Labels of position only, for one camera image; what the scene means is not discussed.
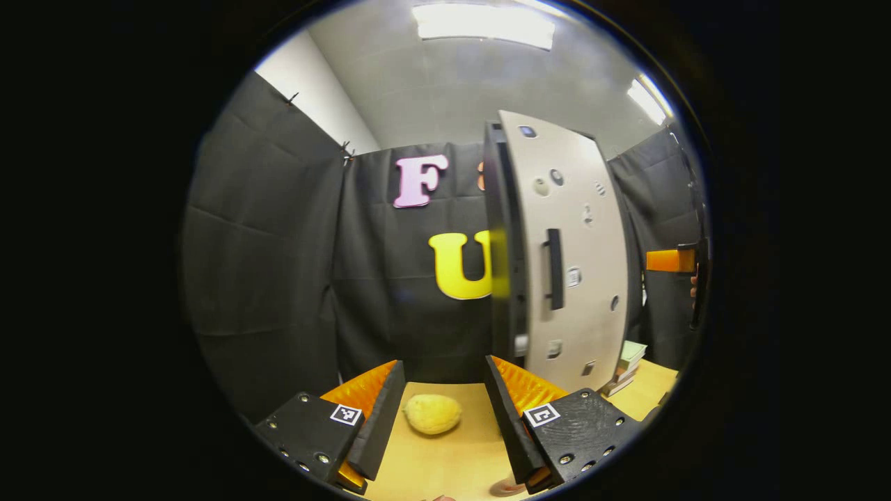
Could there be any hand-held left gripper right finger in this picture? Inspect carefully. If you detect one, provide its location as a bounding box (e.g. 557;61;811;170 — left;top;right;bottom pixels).
484;356;642;495

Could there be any narrow ceiling light panel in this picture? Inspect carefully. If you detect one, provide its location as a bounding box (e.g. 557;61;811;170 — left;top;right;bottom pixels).
625;75;672;127

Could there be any black backdrop cloth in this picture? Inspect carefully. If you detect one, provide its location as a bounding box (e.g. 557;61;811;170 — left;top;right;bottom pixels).
182;70;711;424

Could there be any brown round coaster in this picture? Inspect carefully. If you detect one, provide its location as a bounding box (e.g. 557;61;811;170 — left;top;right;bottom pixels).
489;477;530;499

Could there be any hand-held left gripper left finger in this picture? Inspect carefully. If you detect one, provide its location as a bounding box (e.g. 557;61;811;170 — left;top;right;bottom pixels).
254;360;407;496

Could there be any black door handle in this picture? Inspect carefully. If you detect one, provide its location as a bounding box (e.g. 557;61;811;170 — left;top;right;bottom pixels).
544;228;565;311

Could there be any dark grey cabinet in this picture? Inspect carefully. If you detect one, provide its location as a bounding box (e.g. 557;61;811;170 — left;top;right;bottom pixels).
482;120;530;363

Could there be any beige cabinet door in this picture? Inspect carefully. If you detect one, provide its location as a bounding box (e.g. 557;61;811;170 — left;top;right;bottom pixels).
498;110;629;394

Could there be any yellow round bun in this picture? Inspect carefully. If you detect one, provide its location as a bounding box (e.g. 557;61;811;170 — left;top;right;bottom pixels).
404;394;462;436

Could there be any large ceiling light panel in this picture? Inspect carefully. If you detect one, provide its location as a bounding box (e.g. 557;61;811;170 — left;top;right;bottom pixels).
412;2;556;51

